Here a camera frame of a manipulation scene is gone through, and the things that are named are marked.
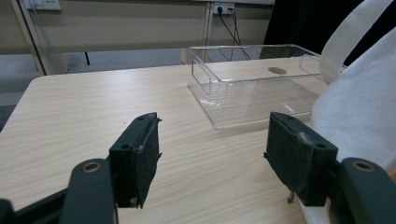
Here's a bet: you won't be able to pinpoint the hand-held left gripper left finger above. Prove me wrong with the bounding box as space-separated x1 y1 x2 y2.
108 112 163 209

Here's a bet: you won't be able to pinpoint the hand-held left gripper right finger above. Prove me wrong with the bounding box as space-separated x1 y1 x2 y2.
263 111 339 207

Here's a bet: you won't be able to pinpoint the clear plastic container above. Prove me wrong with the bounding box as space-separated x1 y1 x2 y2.
187 44 328 130

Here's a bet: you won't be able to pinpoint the black curtain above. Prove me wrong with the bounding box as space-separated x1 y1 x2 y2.
263 0 396 66

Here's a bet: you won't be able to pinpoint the black hanging cables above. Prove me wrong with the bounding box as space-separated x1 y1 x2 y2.
218 7 251 62

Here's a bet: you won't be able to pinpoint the white and green tote bag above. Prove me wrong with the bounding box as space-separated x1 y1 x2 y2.
300 0 396 224

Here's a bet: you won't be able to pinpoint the white wall socket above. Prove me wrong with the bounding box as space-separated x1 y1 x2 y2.
22 0 62 11
214 2 235 15

